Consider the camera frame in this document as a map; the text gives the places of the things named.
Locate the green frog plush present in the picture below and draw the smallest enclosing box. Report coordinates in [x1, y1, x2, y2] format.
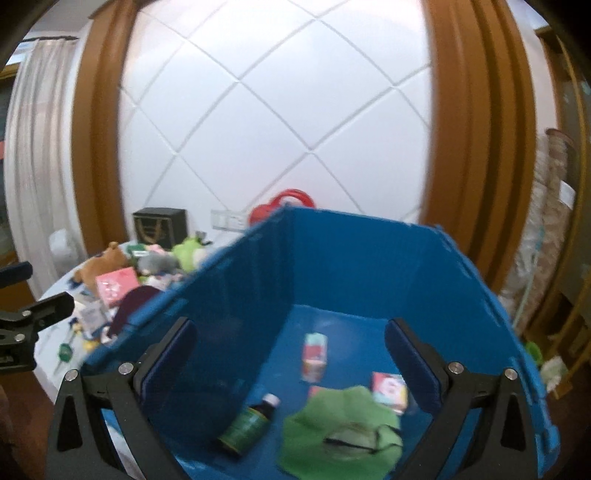
[171, 231, 212, 273]

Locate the black gift box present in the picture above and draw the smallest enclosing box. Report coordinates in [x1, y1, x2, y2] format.
[132, 207, 187, 250]

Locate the pink white tissue pack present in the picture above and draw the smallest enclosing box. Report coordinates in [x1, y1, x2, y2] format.
[96, 267, 140, 308]

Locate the white wall socket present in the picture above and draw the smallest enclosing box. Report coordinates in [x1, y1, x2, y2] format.
[211, 210, 249, 232]

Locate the teal pink tissue pack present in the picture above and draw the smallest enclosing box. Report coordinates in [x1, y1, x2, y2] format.
[301, 332, 328, 383]

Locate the maroon knit beanie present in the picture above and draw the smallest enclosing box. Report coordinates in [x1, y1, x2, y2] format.
[106, 285, 161, 339]

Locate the blue plastic storage bin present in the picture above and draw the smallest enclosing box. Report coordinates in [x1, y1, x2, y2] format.
[82, 208, 560, 479]

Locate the small colourful carton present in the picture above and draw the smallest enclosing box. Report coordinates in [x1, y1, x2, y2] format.
[372, 372, 409, 415]

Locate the dark glass medicine bottle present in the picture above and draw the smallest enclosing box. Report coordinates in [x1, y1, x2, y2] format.
[217, 393, 281, 457]

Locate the brown teddy bear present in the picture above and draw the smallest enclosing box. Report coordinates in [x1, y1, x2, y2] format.
[73, 242, 129, 296]

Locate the green cloth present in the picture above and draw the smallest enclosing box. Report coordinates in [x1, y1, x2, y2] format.
[277, 386, 404, 479]

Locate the grey plush toy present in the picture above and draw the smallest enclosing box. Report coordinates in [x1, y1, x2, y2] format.
[136, 251, 180, 277]

